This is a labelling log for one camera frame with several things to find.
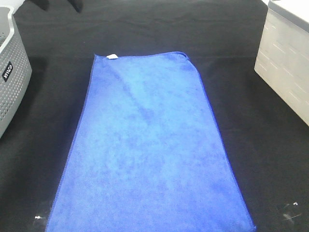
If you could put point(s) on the right clear tape strip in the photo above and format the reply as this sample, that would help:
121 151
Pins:
289 213

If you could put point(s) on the blue microfibre towel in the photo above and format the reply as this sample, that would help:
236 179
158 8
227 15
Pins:
147 155

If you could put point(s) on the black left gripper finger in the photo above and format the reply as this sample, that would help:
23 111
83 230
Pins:
42 4
77 5

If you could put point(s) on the beige box with grey lid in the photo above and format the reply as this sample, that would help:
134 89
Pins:
283 55

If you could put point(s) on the grey perforated laundry basket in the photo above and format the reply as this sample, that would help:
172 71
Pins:
15 68

